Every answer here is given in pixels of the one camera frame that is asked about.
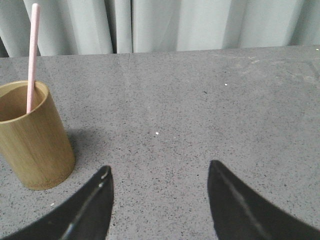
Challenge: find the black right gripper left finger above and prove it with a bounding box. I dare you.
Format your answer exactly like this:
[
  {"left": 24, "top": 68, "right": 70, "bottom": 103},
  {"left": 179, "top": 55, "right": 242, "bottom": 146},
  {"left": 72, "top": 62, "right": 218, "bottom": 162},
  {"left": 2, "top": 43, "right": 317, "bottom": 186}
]
[{"left": 4, "top": 165, "right": 114, "bottom": 240}]

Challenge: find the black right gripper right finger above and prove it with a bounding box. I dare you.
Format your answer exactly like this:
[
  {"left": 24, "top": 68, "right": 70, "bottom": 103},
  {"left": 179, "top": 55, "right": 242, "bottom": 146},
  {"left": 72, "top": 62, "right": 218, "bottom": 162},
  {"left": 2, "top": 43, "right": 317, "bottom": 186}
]
[{"left": 207, "top": 160, "right": 320, "bottom": 240}]

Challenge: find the bamboo wooden cup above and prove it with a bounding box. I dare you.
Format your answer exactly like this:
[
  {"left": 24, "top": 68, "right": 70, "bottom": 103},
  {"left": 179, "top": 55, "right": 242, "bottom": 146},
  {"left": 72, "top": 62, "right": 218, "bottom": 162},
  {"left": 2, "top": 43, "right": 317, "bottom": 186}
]
[{"left": 0, "top": 80, "right": 76, "bottom": 190}]

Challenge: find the grey curtain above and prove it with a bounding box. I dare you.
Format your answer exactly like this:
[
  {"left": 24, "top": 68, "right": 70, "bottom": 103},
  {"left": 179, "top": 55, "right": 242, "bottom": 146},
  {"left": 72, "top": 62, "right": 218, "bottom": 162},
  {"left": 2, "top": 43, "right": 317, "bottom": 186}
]
[{"left": 0, "top": 0, "right": 320, "bottom": 59}]

